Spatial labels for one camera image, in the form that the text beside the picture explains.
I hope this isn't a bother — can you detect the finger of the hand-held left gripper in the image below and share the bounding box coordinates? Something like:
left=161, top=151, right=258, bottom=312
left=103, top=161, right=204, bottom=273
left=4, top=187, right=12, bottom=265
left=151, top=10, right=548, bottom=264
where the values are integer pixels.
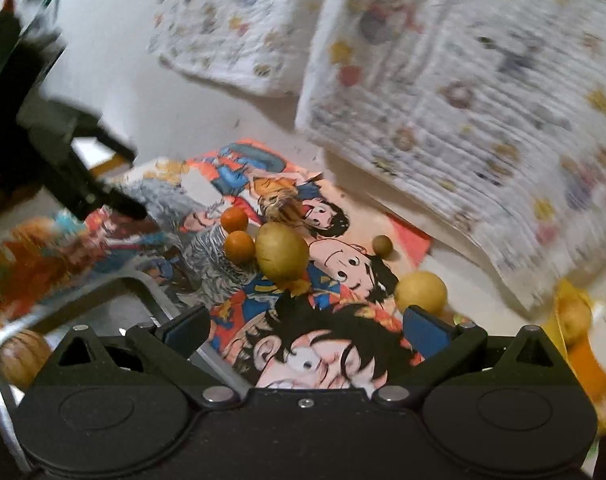
left=43, top=150, right=147, bottom=221
left=43, top=100, right=137, bottom=167

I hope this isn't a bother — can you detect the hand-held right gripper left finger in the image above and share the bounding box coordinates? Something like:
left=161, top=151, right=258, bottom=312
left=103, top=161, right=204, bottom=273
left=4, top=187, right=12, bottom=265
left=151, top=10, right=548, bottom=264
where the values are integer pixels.
left=46, top=304, right=241, bottom=407

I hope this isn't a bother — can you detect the orange mandarin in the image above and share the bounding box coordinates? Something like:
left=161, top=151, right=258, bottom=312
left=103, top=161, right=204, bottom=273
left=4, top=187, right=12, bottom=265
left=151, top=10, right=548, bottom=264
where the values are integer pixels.
left=0, top=329, right=53, bottom=391

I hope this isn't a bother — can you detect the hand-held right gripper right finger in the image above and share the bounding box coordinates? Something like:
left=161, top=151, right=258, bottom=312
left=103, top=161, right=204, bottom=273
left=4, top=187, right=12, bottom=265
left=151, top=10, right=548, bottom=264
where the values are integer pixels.
left=373, top=305, right=570, bottom=407

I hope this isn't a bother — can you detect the small orange kumquat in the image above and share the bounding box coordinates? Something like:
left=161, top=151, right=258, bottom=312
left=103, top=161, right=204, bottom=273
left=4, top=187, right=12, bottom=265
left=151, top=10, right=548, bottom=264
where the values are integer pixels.
left=225, top=230, right=257, bottom=264
left=220, top=206, right=249, bottom=234

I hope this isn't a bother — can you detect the brown-green kiwi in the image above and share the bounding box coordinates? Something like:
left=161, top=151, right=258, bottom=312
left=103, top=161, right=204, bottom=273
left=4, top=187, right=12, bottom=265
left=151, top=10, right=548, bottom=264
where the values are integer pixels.
left=255, top=221, right=310, bottom=281

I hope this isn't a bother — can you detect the round yellow fruit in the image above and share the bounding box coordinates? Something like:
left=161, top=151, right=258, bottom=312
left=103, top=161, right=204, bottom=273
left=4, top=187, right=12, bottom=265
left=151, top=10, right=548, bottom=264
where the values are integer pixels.
left=394, top=271, right=449, bottom=317

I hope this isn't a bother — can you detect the cartoon printed cloth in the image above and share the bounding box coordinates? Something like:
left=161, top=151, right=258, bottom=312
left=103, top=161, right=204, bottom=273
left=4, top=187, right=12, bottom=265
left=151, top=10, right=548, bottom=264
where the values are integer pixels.
left=0, top=140, right=434, bottom=392

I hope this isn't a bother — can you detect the white printed quilted blanket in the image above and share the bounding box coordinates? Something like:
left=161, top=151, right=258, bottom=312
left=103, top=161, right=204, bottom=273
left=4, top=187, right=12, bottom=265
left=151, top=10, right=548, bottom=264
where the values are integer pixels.
left=147, top=0, right=334, bottom=98
left=295, top=0, right=606, bottom=313

